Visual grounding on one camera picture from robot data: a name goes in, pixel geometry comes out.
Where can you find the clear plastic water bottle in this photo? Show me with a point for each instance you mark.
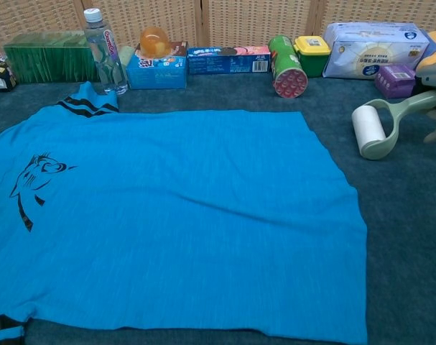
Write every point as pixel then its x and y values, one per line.
pixel 104 54

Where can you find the black snack packet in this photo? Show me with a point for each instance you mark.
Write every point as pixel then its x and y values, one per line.
pixel 0 77

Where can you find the woven folding screen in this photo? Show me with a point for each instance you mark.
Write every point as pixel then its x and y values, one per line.
pixel 239 18

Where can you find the orange translucent ball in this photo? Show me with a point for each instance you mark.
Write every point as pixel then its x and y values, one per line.
pixel 153 41

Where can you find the blue cookie box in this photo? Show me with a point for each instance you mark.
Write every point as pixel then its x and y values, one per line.
pixel 221 64

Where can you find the green container yellow lid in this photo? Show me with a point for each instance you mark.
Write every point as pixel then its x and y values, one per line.
pixel 312 61

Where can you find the pale green soft item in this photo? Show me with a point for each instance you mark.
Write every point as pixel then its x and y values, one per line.
pixel 126 55

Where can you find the dark teal carpet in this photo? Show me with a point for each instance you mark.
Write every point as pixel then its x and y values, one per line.
pixel 401 215

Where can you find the green chips can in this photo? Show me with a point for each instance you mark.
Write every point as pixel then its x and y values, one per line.
pixel 284 61

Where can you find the purple tissue pack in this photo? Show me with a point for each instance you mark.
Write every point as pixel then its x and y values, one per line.
pixel 393 82

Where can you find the blue t-shirt with black print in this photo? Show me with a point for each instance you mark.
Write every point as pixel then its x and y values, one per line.
pixel 167 215

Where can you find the blue snack box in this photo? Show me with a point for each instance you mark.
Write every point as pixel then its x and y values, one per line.
pixel 156 77

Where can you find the white tissue pack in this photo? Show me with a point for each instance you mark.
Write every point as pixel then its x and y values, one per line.
pixel 372 50

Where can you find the green grass-print box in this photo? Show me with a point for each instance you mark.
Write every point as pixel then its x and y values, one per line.
pixel 49 61

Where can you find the green lint roller white roll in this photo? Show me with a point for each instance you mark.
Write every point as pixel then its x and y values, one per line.
pixel 368 131

